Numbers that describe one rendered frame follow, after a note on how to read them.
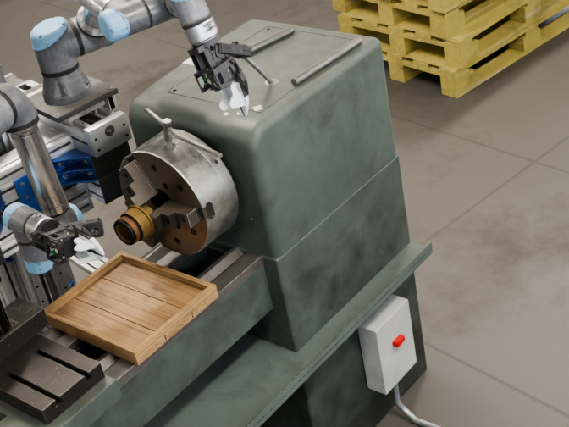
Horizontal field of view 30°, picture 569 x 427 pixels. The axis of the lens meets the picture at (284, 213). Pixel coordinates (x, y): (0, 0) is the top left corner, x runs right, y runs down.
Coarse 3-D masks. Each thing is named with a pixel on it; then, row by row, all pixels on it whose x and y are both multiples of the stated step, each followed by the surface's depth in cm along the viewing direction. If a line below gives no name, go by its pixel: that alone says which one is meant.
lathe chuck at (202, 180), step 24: (144, 144) 276; (120, 168) 282; (144, 168) 274; (168, 168) 267; (192, 168) 268; (168, 192) 273; (192, 192) 266; (216, 192) 270; (216, 216) 272; (168, 240) 285; (192, 240) 278
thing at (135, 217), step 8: (128, 208) 273; (136, 208) 270; (144, 208) 272; (120, 216) 271; (128, 216) 269; (136, 216) 268; (144, 216) 269; (120, 224) 268; (128, 224) 267; (136, 224) 268; (144, 224) 269; (152, 224) 270; (120, 232) 272; (128, 232) 274; (136, 232) 267; (144, 232) 269; (152, 232) 272; (128, 240) 271; (136, 240) 269
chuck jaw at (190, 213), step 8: (168, 200) 275; (160, 208) 272; (168, 208) 271; (176, 208) 270; (184, 208) 269; (192, 208) 268; (200, 208) 268; (208, 208) 270; (152, 216) 269; (160, 216) 270; (168, 216) 268; (176, 216) 269; (184, 216) 267; (192, 216) 268; (200, 216) 270; (208, 216) 270; (160, 224) 270; (168, 224) 270; (176, 224) 270; (184, 224) 269; (192, 224) 268
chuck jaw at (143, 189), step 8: (128, 160) 278; (128, 168) 273; (136, 168) 274; (128, 176) 274; (136, 176) 274; (144, 176) 275; (128, 184) 276; (136, 184) 273; (144, 184) 274; (152, 184) 276; (128, 192) 274; (136, 192) 272; (144, 192) 274; (152, 192) 275; (128, 200) 272; (136, 200) 272; (144, 200) 273
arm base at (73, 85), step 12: (60, 72) 317; (72, 72) 319; (48, 84) 320; (60, 84) 319; (72, 84) 320; (84, 84) 323; (48, 96) 321; (60, 96) 321; (72, 96) 320; (84, 96) 323
